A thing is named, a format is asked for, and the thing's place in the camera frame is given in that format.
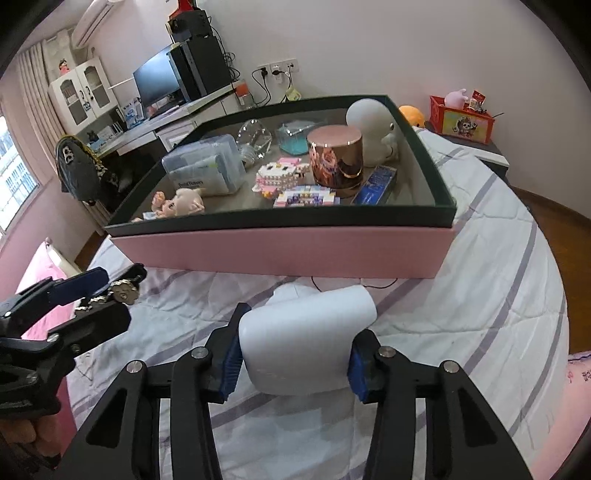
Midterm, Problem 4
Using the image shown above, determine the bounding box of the black power cable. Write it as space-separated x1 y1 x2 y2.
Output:
252 69 273 107

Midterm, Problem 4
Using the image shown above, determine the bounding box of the pink and white block cat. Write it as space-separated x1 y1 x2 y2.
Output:
252 157 308 200

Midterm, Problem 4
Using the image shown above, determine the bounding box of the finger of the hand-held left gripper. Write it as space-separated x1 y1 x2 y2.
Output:
0 263 148 330
0 302 133 407

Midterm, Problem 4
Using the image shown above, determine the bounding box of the thin black cable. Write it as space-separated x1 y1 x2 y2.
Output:
310 276 400 293

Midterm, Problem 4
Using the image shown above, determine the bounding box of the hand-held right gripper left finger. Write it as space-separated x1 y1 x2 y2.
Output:
55 302 252 480

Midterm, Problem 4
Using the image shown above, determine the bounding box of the rose gold metal canister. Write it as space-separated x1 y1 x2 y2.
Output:
306 124 365 191

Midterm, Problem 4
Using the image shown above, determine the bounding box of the red crate with skull print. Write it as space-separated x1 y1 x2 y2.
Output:
429 95 496 146

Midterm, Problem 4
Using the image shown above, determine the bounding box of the pink floral quilt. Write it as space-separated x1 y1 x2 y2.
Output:
531 348 591 480

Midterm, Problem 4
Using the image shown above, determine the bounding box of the blue and white box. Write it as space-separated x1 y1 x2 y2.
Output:
121 98 144 127

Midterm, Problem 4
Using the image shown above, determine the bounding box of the black office chair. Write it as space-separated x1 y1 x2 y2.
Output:
55 134 167 222

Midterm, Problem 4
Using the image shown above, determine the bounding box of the black jacket with white print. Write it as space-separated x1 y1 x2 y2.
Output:
55 135 109 204

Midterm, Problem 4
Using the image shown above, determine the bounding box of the pink box with dark rim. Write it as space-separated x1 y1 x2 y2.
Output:
104 95 458 280

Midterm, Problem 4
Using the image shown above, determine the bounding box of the beige curtain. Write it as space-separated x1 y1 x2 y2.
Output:
16 39 116 232

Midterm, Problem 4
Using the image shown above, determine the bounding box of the clear box of flossers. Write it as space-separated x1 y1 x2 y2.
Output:
161 135 247 197

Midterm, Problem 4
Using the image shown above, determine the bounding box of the black speaker box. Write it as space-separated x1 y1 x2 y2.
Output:
167 10 214 42

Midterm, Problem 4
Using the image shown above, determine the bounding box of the black computer tower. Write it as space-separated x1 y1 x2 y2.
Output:
167 34 232 104

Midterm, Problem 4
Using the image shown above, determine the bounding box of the clear teal plastic box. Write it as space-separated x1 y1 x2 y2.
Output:
276 119 315 155

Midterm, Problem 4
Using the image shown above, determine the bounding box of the black and white low cabinet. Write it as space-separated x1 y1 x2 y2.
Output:
422 124 511 185

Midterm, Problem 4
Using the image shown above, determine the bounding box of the blue patterned small box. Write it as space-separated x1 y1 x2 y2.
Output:
350 165 399 205

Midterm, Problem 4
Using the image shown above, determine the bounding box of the white round-headed figurine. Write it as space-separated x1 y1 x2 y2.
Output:
346 98 399 168

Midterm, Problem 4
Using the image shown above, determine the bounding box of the person's left hand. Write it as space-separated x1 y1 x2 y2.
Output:
0 414 65 462

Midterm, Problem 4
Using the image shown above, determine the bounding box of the window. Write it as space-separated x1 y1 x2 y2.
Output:
0 115 42 241

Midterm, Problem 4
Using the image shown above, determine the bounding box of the white desk with drawers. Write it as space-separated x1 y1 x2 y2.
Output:
85 80 245 155

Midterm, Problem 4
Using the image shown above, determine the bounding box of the white glass-door cabinet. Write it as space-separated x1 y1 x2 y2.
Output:
47 58 118 137

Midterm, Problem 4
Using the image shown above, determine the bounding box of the black computer monitor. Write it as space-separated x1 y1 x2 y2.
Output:
133 45 182 108

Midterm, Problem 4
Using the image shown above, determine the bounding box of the pastel block brick piece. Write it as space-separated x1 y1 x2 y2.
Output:
273 185 341 208

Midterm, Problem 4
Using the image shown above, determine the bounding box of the white wall socket strip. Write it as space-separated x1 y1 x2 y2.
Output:
256 58 298 75

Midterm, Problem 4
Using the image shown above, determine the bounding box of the silver metal chain ornament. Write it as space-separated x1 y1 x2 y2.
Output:
74 276 140 315

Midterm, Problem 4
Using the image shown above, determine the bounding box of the white air conditioner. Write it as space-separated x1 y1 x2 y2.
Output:
71 0 122 47

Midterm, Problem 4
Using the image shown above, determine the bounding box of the orange octopus plush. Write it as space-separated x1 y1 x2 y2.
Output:
398 105 426 127

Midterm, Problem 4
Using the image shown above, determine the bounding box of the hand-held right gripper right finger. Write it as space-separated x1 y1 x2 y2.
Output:
346 330 534 480

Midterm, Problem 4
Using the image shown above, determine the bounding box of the white striped bed sheet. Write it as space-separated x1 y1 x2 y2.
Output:
67 127 568 480

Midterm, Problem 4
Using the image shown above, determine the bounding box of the white plastic device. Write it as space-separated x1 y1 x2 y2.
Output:
238 282 378 397

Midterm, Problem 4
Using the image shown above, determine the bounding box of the small big-eared doll figurine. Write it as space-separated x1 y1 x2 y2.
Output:
154 187 206 219

